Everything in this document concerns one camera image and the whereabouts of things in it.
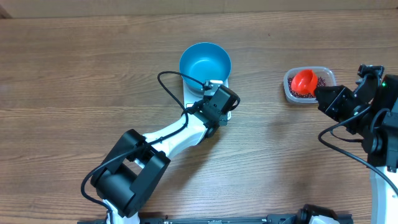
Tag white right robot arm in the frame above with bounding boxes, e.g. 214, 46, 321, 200
315, 75, 397, 223

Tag red adzuki beans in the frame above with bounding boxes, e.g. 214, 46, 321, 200
287, 76, 326, 99

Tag white digital kitchen scale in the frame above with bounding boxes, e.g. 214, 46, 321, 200
182, 78, 232, 122

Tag blue plastic bowl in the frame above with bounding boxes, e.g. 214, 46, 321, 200
179, 42, 232, 85

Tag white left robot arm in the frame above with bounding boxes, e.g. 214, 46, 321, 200
90, 85, 240, 223

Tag clear plastic bean container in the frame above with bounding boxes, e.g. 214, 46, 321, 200
283, 67, 336, 104

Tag red plastic measuring scoop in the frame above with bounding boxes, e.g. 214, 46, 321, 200
291, 69, 318, 95

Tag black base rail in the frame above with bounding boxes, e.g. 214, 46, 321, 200
78, 204, 354, 224

